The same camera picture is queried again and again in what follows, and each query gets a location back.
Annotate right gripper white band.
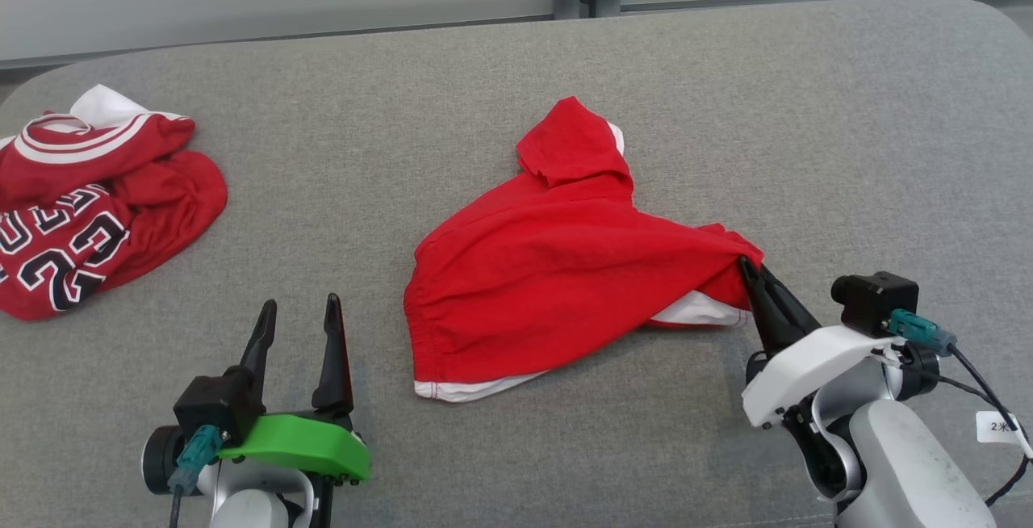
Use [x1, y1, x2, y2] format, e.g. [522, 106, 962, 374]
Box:
[738, 256, 909, 430]

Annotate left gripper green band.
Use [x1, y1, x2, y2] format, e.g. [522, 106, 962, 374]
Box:
[218, 294, 372, 486]

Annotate red basketball jersey white sleeves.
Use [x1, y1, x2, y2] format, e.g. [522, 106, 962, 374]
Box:
[0, 84, 229, 322]

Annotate red shorts white trim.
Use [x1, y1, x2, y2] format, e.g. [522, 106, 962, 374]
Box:
[403, 96, 766, 404]

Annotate right camera cable teal plug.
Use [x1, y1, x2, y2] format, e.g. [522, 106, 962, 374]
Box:
[882, 309, 1033, 509]

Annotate camera cable teal plug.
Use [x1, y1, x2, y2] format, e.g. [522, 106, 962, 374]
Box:
[166, 425, 224, 528]
[882, 309, 1033, 509]

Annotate left camera cable teal plug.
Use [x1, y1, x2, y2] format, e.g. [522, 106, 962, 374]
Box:
[166, 425, 224, 528]

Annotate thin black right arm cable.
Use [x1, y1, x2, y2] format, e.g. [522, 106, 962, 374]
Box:
[912, 368, 995, 401]

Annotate white cable label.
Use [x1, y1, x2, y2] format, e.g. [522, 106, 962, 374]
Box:
[976, 410, 1023, 445]

